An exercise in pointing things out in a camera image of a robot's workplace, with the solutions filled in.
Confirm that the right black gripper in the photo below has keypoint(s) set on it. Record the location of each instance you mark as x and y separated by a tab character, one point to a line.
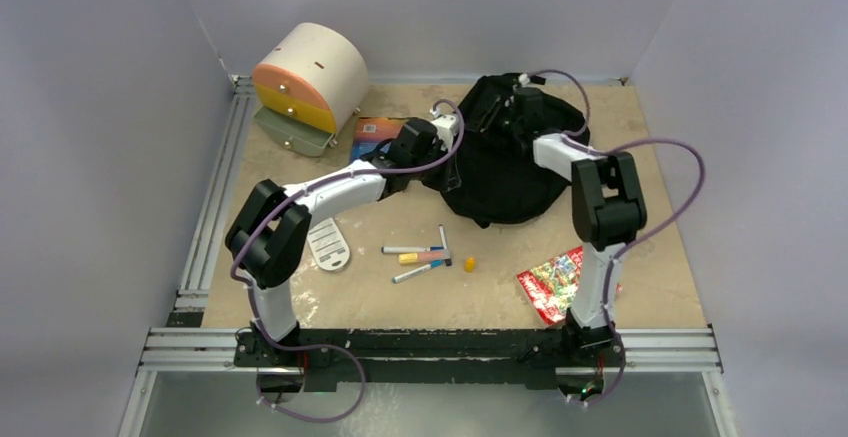
491	114

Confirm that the cream round drawer cabinet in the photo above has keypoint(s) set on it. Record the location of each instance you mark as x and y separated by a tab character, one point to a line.
309	85

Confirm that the blue orange book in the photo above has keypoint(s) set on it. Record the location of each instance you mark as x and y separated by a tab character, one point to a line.
370	131

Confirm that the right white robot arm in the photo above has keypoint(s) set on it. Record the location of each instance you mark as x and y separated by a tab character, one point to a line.
608	207

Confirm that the white marker blue cap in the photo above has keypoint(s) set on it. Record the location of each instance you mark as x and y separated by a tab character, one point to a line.
396	250

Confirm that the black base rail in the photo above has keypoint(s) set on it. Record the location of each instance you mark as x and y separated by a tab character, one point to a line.
537	359

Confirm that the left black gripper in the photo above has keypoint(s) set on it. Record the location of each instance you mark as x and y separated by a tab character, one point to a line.
435	148

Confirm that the black student backpack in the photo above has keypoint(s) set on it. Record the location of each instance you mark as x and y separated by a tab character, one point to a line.
493	179

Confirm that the white marker lying lower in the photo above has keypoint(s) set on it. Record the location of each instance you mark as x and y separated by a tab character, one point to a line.
417	271

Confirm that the red colourful booklet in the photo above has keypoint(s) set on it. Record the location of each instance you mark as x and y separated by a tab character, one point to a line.
553	282

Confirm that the white oval label card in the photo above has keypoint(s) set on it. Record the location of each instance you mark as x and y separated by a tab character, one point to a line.
328	247

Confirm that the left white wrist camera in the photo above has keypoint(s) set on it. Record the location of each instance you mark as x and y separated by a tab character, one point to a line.
447	128

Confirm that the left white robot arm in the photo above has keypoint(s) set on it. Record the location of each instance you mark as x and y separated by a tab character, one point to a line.
269	234

